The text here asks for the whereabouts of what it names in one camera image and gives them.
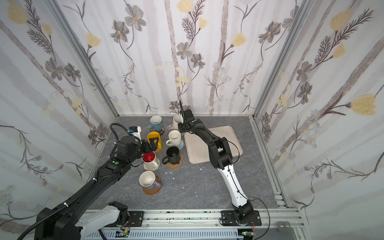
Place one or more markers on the brown paw print coaster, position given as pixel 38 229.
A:
pixel 178 165

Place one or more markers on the woven multicolour round coaster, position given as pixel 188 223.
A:
pixel 152 166

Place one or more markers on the blue mug white inside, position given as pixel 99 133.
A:
pixel 156 122

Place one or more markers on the pink flower coaster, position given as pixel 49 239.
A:
pixel 172 128

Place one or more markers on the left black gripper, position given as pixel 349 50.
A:
pixel 147 145

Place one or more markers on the yellow mug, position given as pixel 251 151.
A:
pixel 156 138

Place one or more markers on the dark brown round coaster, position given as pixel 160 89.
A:
pixel 160 131

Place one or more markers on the black mug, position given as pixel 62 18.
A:
pixel 172 156

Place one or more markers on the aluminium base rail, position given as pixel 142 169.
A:
pixel 271 224

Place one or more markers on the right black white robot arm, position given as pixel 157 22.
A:
pixel 221 159

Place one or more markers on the lavender mug white inside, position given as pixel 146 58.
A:
pixel 148 181

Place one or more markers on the grey round felt coaster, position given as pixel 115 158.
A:
pixel 181 146

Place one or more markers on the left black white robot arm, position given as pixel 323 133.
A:
pixel 60 222

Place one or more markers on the white mug red inside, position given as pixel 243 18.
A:
pixel 149 157

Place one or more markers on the white slotted cable duct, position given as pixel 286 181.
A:
pixel 177 234

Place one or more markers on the beige serving tray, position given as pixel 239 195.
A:
pixel 198 150

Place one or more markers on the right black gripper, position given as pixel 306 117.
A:
pixel 186 119

